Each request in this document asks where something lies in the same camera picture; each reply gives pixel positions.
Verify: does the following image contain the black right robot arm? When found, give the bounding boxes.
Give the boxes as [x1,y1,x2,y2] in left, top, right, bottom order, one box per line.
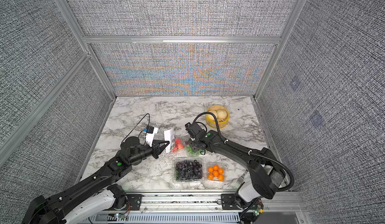
[185,122,295,209]

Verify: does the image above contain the clear box dark grapes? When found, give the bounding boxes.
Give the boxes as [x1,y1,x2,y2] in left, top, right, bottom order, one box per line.
[172,157,205,183]

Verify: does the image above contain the clear box red strawberries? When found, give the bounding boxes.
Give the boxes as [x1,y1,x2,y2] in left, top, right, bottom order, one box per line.
[170,138,184,154]

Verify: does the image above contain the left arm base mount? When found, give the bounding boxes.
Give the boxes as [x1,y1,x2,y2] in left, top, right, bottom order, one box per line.
[120,194,143,211]

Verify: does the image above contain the right steamed bun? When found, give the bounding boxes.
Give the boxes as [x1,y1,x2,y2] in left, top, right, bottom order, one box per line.
[217,109,228,120]

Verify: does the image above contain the grey perforated cable tray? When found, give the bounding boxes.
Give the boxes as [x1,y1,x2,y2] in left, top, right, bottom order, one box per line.
[80,213,240,224]

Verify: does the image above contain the white sticker sheet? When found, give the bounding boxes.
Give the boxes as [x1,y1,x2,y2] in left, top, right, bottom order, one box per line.
[163,128,175,153]

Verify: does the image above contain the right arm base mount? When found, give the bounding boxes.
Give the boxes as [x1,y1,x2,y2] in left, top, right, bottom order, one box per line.
[220,193,241,211]

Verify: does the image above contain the aluminium front rail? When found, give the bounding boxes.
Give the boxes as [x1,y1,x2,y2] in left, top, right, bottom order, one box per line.
[72,190,310,224]

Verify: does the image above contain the thin left camera cable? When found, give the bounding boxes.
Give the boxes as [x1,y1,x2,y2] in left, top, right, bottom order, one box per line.
[121,113,151,146]

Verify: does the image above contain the green handled fork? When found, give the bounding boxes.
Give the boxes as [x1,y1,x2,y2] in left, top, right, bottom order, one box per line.
[237,170,248,185]

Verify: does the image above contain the steamed bun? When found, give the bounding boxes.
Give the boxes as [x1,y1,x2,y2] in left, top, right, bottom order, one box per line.
[208,110,218,119]
[217,109,228,120]

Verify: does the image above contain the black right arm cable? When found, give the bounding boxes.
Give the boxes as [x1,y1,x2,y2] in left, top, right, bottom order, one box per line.
[192,112,295,192]

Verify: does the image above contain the yellow bamboo steamer basket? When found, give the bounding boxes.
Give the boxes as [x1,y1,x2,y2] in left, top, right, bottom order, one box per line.
[206,105,230,128]

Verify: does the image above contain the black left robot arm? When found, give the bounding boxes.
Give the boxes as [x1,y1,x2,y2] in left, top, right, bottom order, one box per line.
[22,136,170,224]

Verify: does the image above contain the clear box mixed grapes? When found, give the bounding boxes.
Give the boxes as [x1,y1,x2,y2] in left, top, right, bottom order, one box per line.
[182,136,206,157]

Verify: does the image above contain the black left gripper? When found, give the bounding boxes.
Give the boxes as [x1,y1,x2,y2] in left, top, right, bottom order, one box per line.
[129,140,170,166]

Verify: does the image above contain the clear box orange kumquats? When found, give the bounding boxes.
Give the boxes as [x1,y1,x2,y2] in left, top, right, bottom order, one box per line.
[205,162,227,182]

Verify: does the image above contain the left steamed bun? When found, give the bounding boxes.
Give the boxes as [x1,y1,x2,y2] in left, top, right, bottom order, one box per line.
[208,110,218,119]

